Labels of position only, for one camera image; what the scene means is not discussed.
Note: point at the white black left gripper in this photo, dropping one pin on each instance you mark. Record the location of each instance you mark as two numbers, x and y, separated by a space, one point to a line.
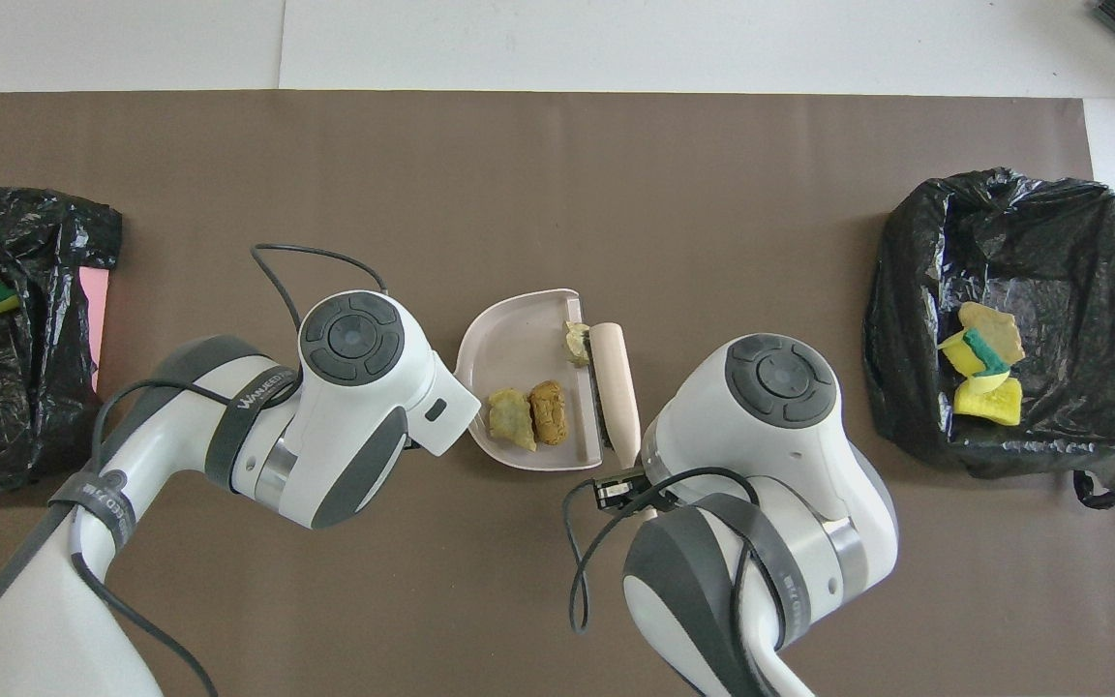
446 407

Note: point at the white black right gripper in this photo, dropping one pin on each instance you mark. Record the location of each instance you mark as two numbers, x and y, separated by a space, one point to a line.
620 490

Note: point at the beige foam chunk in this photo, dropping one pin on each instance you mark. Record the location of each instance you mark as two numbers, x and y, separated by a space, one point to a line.
512 419
576 344
998 329

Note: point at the beige plastic dustpan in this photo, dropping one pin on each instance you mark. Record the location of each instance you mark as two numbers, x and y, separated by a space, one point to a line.
519 339

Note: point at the orange brown foam chunk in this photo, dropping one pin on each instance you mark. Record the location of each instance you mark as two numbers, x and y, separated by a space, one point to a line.
548 411

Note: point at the yellow foam chunk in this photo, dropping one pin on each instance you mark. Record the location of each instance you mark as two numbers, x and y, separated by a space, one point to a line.
993 402

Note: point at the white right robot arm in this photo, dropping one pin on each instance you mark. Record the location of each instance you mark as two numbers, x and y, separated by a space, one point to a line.
770 455

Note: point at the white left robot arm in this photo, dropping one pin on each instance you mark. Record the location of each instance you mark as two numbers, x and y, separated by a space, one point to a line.
354 436

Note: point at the pink bin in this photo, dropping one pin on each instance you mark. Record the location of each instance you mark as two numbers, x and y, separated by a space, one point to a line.
96 319

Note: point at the brown paper table mat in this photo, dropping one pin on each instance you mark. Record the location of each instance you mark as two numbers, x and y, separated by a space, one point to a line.
519 194

